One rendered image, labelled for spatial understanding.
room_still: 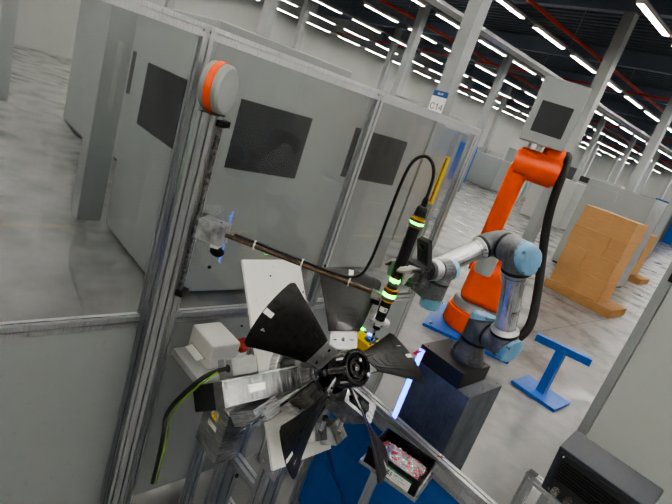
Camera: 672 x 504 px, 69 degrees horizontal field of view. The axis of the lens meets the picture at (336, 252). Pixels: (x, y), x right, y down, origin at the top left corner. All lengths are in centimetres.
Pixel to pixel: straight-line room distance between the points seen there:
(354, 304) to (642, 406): 196
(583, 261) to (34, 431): 870
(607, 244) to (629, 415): 643
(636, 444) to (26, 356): 291
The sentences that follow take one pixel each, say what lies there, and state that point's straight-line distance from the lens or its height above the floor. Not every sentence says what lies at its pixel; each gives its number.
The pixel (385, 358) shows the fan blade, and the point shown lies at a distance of 177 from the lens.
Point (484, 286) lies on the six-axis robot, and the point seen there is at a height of 62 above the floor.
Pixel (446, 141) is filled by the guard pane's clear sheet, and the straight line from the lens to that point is 277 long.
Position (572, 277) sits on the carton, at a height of 34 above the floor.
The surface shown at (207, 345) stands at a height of 95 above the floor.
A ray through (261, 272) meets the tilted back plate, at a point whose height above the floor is 133.
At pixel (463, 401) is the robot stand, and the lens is 223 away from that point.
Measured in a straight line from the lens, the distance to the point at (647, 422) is 322.
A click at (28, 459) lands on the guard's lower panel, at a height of 43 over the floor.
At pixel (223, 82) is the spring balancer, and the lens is 159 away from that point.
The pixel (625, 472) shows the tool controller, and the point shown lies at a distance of 176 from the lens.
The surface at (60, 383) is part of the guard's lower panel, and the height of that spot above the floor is 75.
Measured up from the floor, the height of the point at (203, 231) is 143.
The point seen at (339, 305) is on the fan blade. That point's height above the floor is 133.
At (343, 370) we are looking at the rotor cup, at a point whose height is 122.
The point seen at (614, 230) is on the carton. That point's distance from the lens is 944.
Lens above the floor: 197
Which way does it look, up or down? 17 degrees down
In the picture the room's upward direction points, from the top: 19 degrees clockwise
